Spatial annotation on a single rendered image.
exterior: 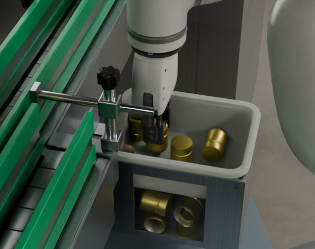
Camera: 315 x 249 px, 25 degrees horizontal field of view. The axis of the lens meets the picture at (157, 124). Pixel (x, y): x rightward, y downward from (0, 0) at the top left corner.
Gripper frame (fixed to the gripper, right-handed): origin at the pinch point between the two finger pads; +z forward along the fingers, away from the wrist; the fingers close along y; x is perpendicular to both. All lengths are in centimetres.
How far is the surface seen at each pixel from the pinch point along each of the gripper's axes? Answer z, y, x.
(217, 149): 2.4, 0.6, 9.9
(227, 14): 21, -71, -1
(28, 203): -5.6, 26.2, -9.7
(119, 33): -2.1, -20.7, -12.6
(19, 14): -0.8, -24.2, -33.7
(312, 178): 99, -103, 27
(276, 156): 99, -111, 14
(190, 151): 2.1, 2.7, 6.0
